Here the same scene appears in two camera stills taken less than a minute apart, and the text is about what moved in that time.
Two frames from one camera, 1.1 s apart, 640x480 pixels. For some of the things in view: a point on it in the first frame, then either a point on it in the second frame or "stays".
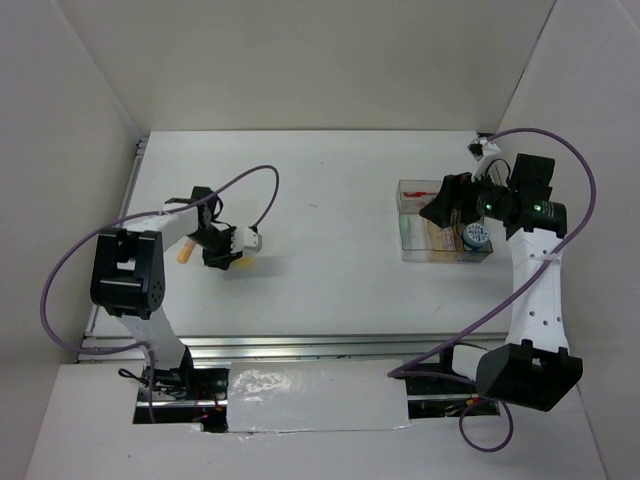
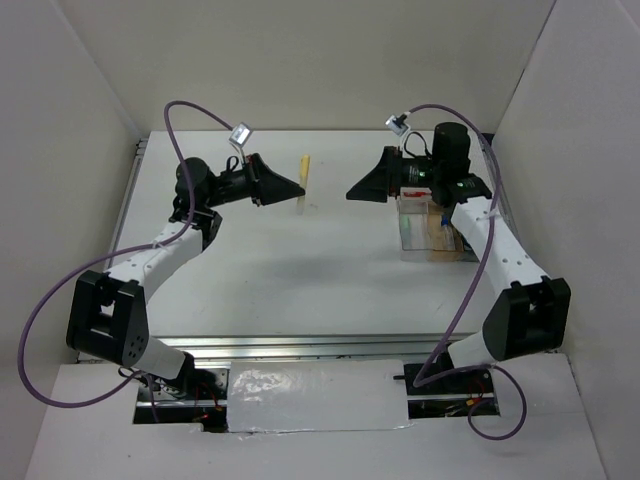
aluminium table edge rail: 325,348 stays
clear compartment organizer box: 424,241 stays
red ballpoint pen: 417,194 stays
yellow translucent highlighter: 244,262 to 304,165
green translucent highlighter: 405,227 stays
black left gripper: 224,259 to 269,186
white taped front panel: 315,395 stays
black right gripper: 456,191 to 385,180
